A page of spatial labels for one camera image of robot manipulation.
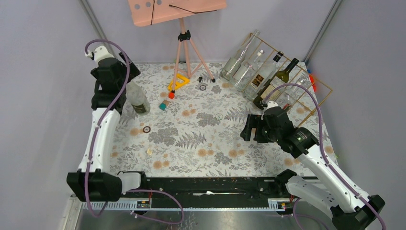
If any tall clear glass bottle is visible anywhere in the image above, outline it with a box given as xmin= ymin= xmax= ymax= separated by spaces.
xmin=220 ymin=30 xmax=260 ymax=81

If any red cube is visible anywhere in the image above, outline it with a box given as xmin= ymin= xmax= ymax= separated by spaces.
xmin=168 ymin=92 xmax=175 ymax=99

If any short clear glass bottle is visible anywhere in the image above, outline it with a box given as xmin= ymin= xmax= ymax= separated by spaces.
xmin=280 ymin=86 xmax=301 ymax=111

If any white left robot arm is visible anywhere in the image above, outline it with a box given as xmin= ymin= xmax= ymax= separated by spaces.
xmin=67 ymin=46 xmax=149 ymax=202

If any floral table cloth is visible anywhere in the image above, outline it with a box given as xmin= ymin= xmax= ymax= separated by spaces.
xmin=106 ymin=62 xmax=338 ymax=178

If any frosted champagne bottle dark label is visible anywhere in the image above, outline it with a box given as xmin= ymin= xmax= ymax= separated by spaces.
xmin=126 ymin=81 xmax=150 ymax=115

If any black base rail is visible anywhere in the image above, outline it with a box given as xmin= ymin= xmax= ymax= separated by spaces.
xmin=122 ymin=177 xmax=296 ymax=209

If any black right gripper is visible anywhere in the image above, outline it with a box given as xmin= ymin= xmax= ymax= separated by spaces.
xmin=239 ymin=114 xmax=281 ymax=143

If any clear bottle silver cap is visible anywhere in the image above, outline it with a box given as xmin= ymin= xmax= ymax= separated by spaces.
xmin=232 ymin=49 xmax=264 ymax=92

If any dark green wine bottle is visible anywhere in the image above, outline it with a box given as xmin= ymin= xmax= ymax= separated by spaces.
xmin=253 ymin=58 xmax=299 ymax=110

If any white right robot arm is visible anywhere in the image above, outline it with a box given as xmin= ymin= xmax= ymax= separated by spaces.
xmin=240 ymin=105 xmax=385 ymax=230

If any pink music stand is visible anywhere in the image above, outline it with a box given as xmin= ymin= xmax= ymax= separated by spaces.
xmin=128 ymin=0 xmax=227 ymax=93

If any teal cube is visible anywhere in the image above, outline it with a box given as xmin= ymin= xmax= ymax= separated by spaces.
xmin=159 ymin=103 xmax=167 ymax=111

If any yellow triangle frame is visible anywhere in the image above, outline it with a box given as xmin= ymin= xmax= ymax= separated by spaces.
xmin=168 ymin=73 xmax=190 ymax=91

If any red object behind rack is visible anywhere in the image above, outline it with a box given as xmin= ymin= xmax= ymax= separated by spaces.
xmin=307 ymin=69 xmax=317 ymax=92

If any black orange poker chip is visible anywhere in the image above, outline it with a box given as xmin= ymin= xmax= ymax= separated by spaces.
xmin=143 ymin=126 xmax=151 ymax=133

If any gold wire wine rack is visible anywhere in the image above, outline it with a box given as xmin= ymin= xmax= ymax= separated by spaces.
xmin=241 ymin=36 xmax=333 ymax=126

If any clear bottle black cap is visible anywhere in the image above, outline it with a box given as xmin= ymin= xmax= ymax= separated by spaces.
xmin=243 ymin=51 xmax=284 ymax=100

